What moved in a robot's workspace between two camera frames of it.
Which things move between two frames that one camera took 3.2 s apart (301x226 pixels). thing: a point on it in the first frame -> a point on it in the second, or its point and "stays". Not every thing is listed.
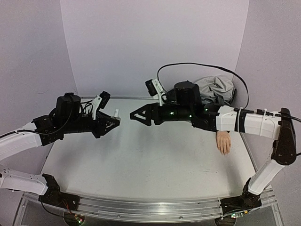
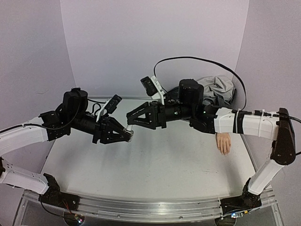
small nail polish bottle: [118, 118] -> [130, 133]
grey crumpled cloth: [217, 89] stays
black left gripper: [103, 123] -> [104, 131]
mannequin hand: [224, 141] stays
